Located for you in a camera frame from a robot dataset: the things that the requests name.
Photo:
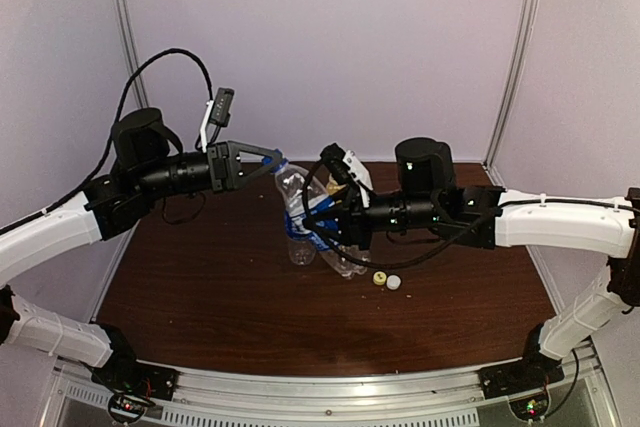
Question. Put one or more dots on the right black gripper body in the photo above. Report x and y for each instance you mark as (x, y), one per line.
(355, 219)

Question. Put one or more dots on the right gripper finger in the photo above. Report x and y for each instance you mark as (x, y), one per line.
(325, 209)
(324, 237)

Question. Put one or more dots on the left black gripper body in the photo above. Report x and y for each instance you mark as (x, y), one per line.
(220, 179)

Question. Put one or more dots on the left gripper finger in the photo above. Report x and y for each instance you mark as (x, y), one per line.
(249, 173)
(239, 150)

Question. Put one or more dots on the yellow drink bottle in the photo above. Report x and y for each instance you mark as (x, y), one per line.
(334, 189)

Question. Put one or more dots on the blue label bottle white cap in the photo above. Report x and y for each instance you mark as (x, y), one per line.
(300, 250)

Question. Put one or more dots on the pale yellow bottle cap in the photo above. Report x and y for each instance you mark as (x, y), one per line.
(379, 278)

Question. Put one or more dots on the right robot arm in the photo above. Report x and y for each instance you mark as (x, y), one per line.
(487, 217)

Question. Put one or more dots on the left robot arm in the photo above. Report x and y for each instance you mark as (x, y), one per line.
(151, 165)

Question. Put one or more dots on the right circuit board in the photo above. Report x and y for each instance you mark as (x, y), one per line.
(530, 408)

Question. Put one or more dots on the circuit board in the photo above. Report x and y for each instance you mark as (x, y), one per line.
(530, 408)
(127, 409)

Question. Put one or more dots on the left circuit board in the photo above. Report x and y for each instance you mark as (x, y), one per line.
(127, 409)

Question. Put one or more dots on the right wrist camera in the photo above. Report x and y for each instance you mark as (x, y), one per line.
(347, 169)

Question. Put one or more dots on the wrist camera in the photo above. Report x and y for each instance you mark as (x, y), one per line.
(216, 117)
(347, 169)

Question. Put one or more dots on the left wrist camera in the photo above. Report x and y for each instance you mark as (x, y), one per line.
(216, 117)

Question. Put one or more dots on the front aluminium rail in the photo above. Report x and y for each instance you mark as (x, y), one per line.
(451, 397)

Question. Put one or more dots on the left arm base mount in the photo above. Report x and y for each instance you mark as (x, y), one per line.
(124, 373)

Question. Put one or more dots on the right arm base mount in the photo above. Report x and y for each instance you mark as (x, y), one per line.
(515, 374)

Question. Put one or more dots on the left aluminium frame post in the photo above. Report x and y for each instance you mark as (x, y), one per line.
(132, 37)

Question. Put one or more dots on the aluminium frame post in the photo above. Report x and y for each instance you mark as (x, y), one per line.
(132, 37)
(526, 22)

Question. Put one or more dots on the right aluminium frame post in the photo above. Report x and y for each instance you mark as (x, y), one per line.
(526, 22)

